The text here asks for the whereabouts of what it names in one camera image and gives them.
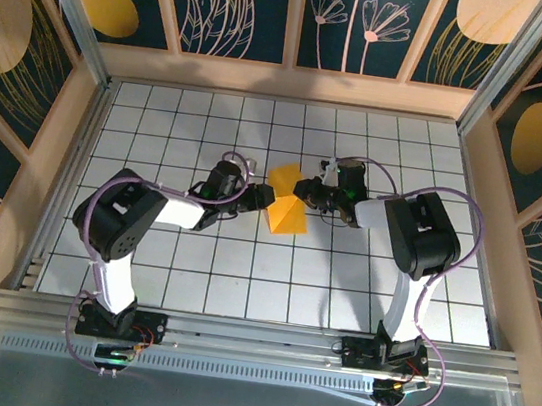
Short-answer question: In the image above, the orange square paper sheet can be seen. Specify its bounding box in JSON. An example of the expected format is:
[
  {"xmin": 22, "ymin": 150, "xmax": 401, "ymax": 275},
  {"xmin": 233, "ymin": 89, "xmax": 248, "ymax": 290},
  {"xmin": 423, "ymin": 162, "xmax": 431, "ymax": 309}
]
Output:
[{"xmin": 259, "ymin": 159, "xmax": 317, "ymax": 239}]

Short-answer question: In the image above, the white grid table mat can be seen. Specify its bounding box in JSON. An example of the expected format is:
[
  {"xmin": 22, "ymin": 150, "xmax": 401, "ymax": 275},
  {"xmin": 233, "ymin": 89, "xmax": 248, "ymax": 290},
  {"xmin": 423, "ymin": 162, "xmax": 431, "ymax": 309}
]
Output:
[{"xmin": 33, "ymin": 70, "xmax": 522, "ymax": 356}]

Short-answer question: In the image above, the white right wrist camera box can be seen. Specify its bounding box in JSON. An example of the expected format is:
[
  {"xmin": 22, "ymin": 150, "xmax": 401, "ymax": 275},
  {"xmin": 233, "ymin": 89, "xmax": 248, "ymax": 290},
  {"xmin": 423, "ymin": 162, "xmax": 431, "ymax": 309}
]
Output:
[{"xmin": 319, "ymin": 155, "xmax": 343, "ymax": 184}]

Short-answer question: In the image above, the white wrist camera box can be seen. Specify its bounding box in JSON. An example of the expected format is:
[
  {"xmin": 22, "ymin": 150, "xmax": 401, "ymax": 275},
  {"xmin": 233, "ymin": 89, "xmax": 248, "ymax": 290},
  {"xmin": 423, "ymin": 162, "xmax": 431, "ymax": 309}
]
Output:
[
  {"xmin": 319, "ymin": 155, "xmax": 343, "ymax": 184},
  {"xmin": 238, "ymin": 154, "xmax": 260, "ymax": 176}
]

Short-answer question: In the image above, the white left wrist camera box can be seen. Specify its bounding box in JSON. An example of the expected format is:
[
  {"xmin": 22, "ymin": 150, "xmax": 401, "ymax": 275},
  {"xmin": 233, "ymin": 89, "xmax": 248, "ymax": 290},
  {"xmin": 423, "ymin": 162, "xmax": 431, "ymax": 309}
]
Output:
[{"xmin": 238, "ymin": 154, "xmax": 260, "ymax": 176}]

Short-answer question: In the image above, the aluminium cross rail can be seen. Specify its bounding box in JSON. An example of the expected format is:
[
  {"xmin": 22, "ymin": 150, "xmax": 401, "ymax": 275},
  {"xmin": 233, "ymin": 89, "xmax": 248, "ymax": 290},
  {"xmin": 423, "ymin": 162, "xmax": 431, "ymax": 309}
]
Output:
[{"xmin": 0, "ymin": 279, "xmax": 527, "ymax": 400}]

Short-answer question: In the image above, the aluminium side rail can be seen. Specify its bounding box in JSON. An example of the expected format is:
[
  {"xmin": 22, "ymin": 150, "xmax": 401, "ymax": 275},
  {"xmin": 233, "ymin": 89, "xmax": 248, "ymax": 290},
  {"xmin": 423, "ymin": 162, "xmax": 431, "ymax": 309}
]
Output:
[{"xmin": 11, "ymin": 69, "xmax": 119, "ymax": 300}]

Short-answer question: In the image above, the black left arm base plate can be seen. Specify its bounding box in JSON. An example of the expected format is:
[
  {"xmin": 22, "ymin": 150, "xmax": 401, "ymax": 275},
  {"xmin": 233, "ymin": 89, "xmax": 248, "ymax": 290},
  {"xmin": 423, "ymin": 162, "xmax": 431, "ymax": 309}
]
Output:
[{"xmin": 74, "ymin": 300, "xmax": 170, "ymax": 347}]

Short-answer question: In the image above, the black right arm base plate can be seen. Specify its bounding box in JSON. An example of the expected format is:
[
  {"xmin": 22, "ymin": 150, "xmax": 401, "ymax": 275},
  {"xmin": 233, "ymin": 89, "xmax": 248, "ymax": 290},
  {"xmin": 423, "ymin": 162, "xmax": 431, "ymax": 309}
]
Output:
[{"xmin": 338, "ymin": 334, "xmax": 433, "ymax": 381}]

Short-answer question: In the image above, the slotted grey cable duct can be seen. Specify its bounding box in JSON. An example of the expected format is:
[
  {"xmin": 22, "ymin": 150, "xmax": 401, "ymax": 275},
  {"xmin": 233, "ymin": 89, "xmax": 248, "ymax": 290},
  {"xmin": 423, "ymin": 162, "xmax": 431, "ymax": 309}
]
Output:
[{"xmin": 0, "ymin": 324, "xmax": 379, "ymax": 403}]

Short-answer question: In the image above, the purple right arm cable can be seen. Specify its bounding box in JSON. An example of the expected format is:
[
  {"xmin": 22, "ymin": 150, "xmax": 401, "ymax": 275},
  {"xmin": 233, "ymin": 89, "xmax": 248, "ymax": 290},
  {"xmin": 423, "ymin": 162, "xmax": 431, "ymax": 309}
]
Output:
[{"xmin": 293, "ymin": 152, "xmax": 489, "ymax": 406}]

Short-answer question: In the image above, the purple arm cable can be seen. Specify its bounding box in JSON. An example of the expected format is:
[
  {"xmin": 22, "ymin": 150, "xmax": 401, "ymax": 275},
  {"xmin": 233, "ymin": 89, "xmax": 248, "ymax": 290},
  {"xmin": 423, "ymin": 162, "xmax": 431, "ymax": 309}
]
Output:
[
  {"xmin": 293, "ymin": 152, "xmax": 489, "ymax": 406},
  {"xmin": 49, "ymin": 129, "xmax": 259, "ymax": 393}
]

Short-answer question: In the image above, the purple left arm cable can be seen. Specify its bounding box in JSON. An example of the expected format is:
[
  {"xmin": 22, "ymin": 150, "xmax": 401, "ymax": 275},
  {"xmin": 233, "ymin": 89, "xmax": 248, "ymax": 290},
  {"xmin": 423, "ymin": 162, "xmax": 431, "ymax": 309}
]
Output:
[{"xmin": 49, "ymin": 129, "xmax": 259, "ymax": 393}]

